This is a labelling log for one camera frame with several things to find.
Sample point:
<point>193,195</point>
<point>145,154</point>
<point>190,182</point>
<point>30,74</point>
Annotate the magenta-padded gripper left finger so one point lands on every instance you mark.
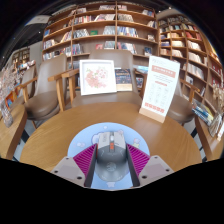
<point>80,161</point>

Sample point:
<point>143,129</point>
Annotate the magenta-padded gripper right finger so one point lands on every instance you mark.
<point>143,161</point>

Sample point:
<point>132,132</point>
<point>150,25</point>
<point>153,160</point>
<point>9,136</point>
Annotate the grey computer mouse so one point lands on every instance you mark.
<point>111,153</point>

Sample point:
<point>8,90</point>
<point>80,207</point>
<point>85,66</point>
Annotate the round light blue mouse pad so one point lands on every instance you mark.
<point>83,140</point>

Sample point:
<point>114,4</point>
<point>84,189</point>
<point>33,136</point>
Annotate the beige wooden armchair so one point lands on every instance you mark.
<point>180,106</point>
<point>100,100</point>
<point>50,86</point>

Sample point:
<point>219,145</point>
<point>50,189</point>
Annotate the round wooden side table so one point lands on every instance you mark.
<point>11,136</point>
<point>208,140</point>

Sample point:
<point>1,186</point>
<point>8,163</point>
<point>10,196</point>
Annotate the stack of magazines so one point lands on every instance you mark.
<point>202,113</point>

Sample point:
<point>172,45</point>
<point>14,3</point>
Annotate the white red standing table sign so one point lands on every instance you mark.
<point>160,86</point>

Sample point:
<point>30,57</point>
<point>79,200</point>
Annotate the vase with pale dried flowers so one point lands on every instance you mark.
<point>216,125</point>

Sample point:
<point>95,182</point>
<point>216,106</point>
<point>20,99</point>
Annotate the small white table sign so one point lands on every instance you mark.
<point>221,133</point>

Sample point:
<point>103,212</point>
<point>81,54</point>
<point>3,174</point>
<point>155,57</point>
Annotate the dark covered book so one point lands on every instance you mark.
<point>123,80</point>

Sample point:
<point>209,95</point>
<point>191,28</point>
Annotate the white framed flower picture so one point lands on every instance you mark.
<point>97,77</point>

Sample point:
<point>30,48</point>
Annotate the distant wooden bookshelf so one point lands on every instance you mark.
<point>20,56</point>

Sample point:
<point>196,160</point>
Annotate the tall wooden bookshelf with books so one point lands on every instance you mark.
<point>186,43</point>

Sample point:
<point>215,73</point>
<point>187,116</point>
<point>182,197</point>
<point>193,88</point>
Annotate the large wooden bookshelf with books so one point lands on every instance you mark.
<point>93,23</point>

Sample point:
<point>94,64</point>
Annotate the white hanging ceiling panel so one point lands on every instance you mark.
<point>37,20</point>

